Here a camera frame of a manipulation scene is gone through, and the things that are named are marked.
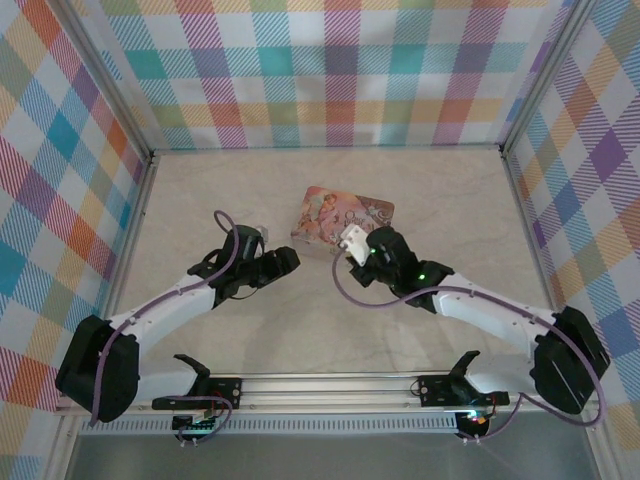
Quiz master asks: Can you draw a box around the pink decorated tin tray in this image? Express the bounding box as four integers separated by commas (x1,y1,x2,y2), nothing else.
288,185,397,261

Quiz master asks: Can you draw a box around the left circuit board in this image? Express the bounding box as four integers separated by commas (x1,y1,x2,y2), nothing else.
172,413,221,433

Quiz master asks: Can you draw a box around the circuit board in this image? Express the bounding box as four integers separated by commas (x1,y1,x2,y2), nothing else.
457,410,495,429
172,413,221,433

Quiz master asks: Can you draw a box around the right circuit board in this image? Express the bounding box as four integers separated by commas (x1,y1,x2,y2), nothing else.
457,410,495,429

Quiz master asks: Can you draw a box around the grey metal sheet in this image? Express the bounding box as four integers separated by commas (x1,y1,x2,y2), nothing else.
67,433,604,480

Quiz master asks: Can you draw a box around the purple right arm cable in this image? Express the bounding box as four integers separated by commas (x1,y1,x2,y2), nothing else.
331,244,612,444

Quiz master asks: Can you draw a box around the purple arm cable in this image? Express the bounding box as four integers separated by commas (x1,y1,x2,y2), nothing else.
89,209,241,445
331,244,612,444

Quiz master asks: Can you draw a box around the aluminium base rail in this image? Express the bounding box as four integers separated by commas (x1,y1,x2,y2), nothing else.
58,372,607,417

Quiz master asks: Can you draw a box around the aluminium frame side rail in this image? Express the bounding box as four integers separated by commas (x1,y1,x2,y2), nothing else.
499,147,622,480
43,149,162,480

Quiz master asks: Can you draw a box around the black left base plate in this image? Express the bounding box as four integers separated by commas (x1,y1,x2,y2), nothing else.
199,377,244,409

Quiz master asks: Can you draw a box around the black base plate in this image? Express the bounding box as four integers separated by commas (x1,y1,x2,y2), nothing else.
417,372,511,409
199,377,244,409

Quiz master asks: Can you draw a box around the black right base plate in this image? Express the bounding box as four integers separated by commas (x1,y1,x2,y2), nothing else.
417,372,511,409

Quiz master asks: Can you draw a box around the slotted grey cable duct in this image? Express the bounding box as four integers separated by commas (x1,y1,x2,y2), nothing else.
79,410,460,437

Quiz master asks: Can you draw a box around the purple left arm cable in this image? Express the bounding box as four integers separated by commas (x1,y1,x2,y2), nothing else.
89,209,241,445

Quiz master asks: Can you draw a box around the aluminium frame post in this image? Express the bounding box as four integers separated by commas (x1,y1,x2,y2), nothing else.
57,0,157,157
498,0,600,157

